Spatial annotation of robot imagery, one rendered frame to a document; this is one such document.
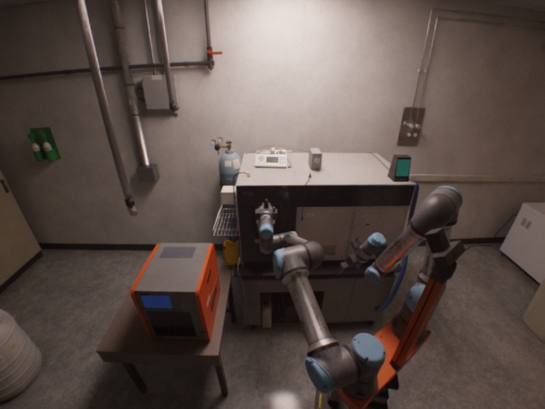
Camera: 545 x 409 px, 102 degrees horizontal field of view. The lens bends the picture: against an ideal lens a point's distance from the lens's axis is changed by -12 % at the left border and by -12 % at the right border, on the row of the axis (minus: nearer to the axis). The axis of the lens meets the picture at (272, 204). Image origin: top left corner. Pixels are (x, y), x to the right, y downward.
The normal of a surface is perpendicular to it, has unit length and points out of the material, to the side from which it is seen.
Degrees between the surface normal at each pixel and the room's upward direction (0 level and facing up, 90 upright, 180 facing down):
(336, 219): 90
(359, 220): 90
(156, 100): 90
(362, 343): 7
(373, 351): 7
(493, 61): 90
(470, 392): 0
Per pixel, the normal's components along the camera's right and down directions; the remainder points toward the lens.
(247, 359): 0.00, -0.88
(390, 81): 0.02, 0.48
